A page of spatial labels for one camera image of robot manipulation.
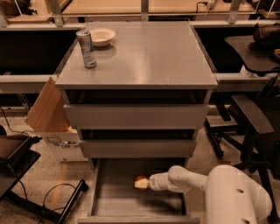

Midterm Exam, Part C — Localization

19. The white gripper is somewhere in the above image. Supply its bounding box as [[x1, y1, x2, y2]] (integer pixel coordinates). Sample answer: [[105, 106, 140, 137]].
[[134, 172, 169, 191]]

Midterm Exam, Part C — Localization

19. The orange fruit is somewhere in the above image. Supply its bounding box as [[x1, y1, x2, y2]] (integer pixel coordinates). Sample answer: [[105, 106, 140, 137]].
[[135, 175, 147, 190]]

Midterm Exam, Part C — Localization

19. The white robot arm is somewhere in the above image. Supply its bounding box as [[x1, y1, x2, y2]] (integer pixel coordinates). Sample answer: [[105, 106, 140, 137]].
[[134, 164, 272, 224]]

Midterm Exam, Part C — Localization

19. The grey bottom drawer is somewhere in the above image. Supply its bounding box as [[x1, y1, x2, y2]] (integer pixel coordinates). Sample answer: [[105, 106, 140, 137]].
[[78, 158, 200, 224]]

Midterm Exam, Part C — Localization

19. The grey drawer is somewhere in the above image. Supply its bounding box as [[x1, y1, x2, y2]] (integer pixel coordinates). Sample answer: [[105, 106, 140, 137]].
[[63, 89, 210, 130], [78, 158, 200, 224], [80, 129, 196, 158]]

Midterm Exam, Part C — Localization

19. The grey middle drawer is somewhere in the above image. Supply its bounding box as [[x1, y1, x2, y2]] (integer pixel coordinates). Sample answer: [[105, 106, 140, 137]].
[[80, 129, 196, 158]]

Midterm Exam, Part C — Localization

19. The grey top drawer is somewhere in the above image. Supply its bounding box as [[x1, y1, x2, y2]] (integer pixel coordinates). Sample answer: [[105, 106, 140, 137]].
[[63, 89, 210, 130]]

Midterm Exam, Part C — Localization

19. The grey drawer cabinet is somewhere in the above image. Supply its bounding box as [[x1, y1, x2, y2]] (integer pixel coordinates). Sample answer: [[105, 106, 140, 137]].
[[54, 20, 219, 170]]

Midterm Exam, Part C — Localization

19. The open cardboard box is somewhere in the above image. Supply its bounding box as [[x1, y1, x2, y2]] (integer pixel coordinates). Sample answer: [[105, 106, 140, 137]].
[[24, 78, 87, 162]]

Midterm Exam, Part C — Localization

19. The black office chair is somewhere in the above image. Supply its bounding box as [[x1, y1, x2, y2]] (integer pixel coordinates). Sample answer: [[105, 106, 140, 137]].
[[204, 75, 280, 224]]

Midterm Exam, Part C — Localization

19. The black stand on left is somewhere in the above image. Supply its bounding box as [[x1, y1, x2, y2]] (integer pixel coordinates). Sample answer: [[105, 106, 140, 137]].
[[0, 126, 88, 224]]

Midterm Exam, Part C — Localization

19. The silver blue drink can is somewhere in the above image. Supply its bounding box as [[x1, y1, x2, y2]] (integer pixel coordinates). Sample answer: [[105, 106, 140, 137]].
[[76, 31, 97, 68]]

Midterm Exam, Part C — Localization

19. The white ceramic bowl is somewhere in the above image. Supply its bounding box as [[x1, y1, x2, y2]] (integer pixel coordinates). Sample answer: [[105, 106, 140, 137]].
[[89, 28, 116, 47]]

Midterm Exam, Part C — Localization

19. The black floor cable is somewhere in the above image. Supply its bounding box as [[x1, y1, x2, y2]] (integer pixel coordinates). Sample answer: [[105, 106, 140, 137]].
[[17, 179, 77, 224]]

